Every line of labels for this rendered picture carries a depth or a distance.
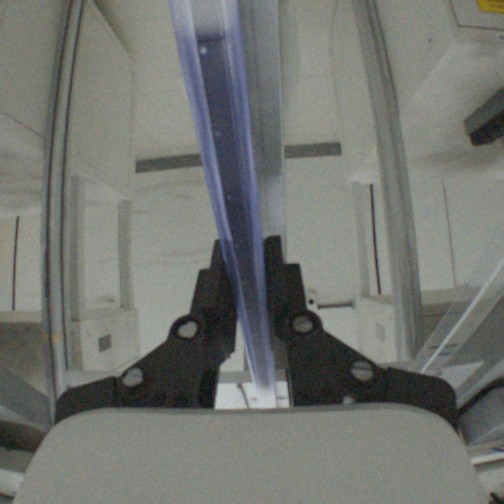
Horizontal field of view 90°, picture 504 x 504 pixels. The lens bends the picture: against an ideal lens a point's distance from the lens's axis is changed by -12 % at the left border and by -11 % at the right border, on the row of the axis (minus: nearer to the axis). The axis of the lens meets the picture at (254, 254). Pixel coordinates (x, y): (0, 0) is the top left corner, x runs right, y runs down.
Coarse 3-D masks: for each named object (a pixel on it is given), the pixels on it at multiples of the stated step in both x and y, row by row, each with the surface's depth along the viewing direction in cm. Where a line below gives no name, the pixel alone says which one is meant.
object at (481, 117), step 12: (492, 96) 43; (480, 108) 47; (492, 108) 44; (468, 120) 51; (480, 120) 47; (492, 120) 45; (468, 132) 51; (480, 132) 48; (492, 132) 45; (480, 144) 50
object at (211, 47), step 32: (192, 0) 5; (224, 0) 5; (192, 32) 5; (224, 32) 5; (192, 64) 6; (224, 64) 6; (192, 96) 6; (224, 96) 6; (224, 128) 7; (224, 160) 7; (224, 192) 8; (256, 192) 8; (224, 224) 9; (256, 224) 9; (224, 256) 10; (256, 256) 10; (256, 288) 11; (256, 320) 12; (256, 352) 14; (256, 384) 17
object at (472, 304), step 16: (496, 240) 10; (496, 256) 10; (480, 272) 12; (496, 272) 11; (464, 288) 13; (480, 288) 12; (496, 288) 11; (464, 304) 13; (480, 304) 12; (448, 320) 14; (464, 320) 13; (480, 320) 13; (432, 336) 16; (448, 336) 14; (464, 336) 14; (432, 352) 16; (448, 352) 15; (416, 368) 18; (432, 368) 17
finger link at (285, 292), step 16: (272, 240) 12; (272, 256) 11; (272, 272) 10; (288, 272) 11; (272, 288) 9; (288, 288) 10; (272, 304) 9; (288, 304) 10; (304, 304) 10; (272, 320) 10; (272, 336) 10; (336, 352) 8; (352, 352) 8; (336, 368) 8; (352, 368) 8; (368, 368) 8; (352, 384) 7; (368, 384) 7
